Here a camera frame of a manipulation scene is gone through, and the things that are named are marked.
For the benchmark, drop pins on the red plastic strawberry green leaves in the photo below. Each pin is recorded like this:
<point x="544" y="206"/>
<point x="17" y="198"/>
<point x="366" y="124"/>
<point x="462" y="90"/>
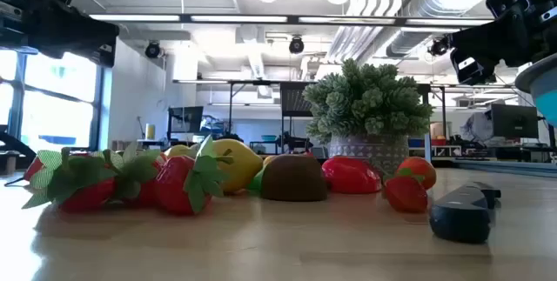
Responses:
<point x="89" y="196"/>
<point x="172" y="185"/>
<point x="407" y="194"/>
<point x="145" y="194"/>

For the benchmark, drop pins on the black table frame rails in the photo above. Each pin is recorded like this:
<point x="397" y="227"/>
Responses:
<point x="513" y="168"/>

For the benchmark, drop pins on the yellow cylinder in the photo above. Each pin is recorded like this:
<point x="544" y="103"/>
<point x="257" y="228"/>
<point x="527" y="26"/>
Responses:
<point x="150" y="131"/>

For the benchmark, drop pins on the black computer monitor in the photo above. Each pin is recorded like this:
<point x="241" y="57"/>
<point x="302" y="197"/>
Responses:
<point x="514" y="121"/>
<point x="186" y="118"/>

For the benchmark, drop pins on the blue collapsible bowl grey rim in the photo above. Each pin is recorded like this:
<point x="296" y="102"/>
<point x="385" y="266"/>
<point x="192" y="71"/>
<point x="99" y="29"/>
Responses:
<point x="544" y="85"/>

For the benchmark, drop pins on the long LED light bar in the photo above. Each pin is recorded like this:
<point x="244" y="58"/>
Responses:
<point x="239" y="18"/>

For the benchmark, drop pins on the green plant in patterned pot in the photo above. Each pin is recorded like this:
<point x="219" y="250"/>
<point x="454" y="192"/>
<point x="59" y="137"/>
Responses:
<point x="365" y="98"/>

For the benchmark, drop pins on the small teal bowl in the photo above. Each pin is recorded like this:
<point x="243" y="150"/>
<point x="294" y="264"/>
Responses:
<point x="268" y="138"/>

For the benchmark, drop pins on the black kitchen knife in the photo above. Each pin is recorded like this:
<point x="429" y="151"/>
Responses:
<point x="461" y="216"/>

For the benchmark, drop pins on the black workbench frame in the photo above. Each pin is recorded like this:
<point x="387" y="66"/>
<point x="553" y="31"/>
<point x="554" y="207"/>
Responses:
<point x="217" y="82"/>

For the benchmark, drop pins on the small red-orange stemmed fruit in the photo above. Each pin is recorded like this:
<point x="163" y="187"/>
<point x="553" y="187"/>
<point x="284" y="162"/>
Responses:
<point x="32" y="169"/>

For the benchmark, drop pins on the large window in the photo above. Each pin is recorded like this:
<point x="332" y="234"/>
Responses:
<point x="56" y="98"/>

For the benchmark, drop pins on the yellow plastic lemon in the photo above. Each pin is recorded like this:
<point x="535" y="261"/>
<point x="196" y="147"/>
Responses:
<point x="243" y="163"/>
<point x="178" y="150"/>

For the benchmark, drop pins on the orange plastic tangerine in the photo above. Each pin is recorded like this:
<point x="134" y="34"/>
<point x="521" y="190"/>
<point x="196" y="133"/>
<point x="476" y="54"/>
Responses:
<point x="422" y="168"/>

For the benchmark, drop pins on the person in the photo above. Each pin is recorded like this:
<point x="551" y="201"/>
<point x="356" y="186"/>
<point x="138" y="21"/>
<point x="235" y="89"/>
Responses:
<point x="476" y="126"/>

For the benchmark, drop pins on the brown plastic kiwi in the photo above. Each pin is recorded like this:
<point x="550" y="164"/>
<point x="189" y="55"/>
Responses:
<point x="293" y="178"/>

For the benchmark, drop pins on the black ceiling camera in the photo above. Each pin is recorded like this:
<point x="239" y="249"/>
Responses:
<point x="152" y="49"/>
<point x="439" y="46"/>
<point x="296" y="45"/>

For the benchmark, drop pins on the red plastic bell pepper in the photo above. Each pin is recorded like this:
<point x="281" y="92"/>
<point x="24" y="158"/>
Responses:
<point x="350" y="176"/>

